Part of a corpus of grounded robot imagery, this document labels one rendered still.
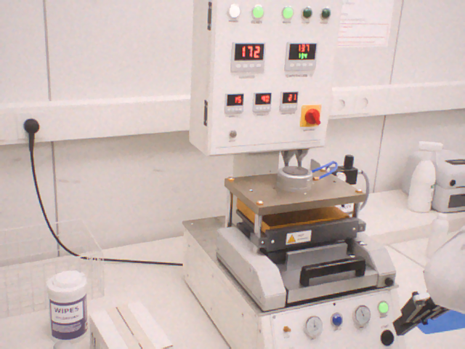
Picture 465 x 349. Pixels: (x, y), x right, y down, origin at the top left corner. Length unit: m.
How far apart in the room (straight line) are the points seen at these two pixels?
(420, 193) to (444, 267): 1.21
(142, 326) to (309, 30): 0.77
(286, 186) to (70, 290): 0.53
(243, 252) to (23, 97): 0.74
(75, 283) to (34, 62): 0.60
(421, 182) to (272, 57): 0.93
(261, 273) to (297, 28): 0.57
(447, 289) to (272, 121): 0.65
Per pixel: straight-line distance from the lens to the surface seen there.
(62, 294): 1.30
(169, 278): 1.60
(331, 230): 1.26
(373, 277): 1.26
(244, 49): 1.28
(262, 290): 1.13
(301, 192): 1.25
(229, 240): 1.25
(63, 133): 1.58
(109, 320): 1.28
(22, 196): 1.67
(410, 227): 1.97
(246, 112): 1.32
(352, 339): 1.26
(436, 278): 0.89
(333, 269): 1.18
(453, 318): 1.61
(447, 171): 2.09
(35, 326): 1.45
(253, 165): 1.41
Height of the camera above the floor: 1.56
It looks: 20 degrees down
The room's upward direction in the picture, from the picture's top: 3 degrees clockwise
